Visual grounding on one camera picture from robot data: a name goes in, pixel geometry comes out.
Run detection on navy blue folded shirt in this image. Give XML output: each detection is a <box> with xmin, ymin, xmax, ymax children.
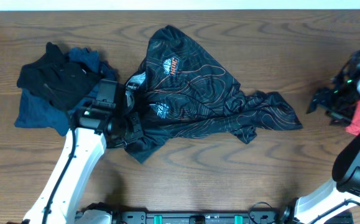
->
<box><xmin>14</xmin><ymin>48</ymin><xmax>116</xmax><ymax>136</ymax></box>

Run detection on black folded polo shirt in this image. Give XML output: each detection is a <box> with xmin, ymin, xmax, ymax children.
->
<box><xmin>17</xmin><ymin>42</ymin><xmax>103</xmax><ymax>110</ymax></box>

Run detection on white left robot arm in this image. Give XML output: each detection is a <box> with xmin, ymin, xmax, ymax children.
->
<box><xmin>22</xmin><ymin>88</ymin><xmax>143</xmax><ymax>223</ymax></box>

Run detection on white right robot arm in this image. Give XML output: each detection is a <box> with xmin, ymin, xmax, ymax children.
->
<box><xmin>276</xmin><ymin>50</ymin><xmax>360</xmax><ymax>223</ymax></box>

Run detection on black shirt orange contour lines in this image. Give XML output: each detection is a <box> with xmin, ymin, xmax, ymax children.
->
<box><xmin>126</xmin><ymin>26</ymin><xmax>302</xmax><ymax>162</ymax></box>

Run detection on red cloth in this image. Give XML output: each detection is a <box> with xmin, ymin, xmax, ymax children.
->
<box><xmin>345</xmin><ymin>100</ymin><xmax>360</xmax><ymax>136</ymax></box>

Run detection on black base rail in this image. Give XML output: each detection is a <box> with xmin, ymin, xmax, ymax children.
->
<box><xmin>73</xmin><ymin>202</ymin><xmax>354</xmax><ymax>224</ymax></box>

